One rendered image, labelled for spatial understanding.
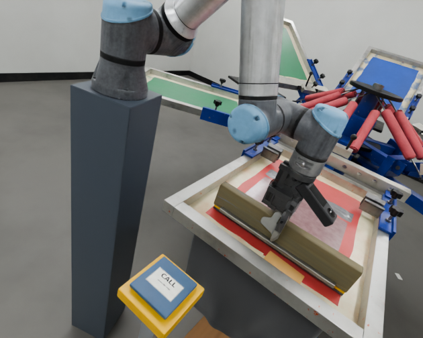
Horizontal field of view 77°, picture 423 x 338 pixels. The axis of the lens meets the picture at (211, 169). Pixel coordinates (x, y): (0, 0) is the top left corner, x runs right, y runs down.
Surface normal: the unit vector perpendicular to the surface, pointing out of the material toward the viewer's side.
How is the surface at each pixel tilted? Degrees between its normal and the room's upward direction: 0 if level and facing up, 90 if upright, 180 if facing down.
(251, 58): 88
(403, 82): 32
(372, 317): 0
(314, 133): 89
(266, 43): 77
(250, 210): 89
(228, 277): 92
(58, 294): 0
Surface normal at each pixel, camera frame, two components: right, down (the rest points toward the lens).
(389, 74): -0.07, -0.54
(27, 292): 0.26, -0.82
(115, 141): -0.30, 0.43
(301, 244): -0.55, 0.28
